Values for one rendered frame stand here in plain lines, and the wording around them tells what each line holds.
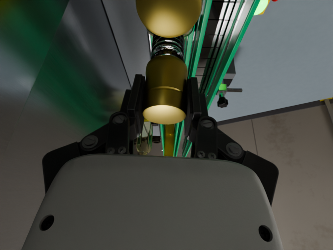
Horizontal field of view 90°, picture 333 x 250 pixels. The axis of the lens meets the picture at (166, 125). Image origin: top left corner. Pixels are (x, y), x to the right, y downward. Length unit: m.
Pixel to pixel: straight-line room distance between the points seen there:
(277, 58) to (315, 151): 2.10
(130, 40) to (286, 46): 0.54
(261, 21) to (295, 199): 2.32
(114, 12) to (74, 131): 0.28
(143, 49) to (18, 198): 0.42
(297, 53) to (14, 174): 0.83
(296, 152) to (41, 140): 2.72
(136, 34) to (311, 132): 2.62
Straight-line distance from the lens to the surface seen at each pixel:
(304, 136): 2.83
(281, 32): 0.72
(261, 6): 0.50
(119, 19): 0.47
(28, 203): 0.26
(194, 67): 0.43
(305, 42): 0.79
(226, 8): 0.45
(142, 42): 0.50
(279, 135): 2.84
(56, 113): 0.27
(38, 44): 0.21
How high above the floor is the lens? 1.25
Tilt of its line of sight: 23 degrees down
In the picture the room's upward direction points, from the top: 177 degrees counter-clockwise
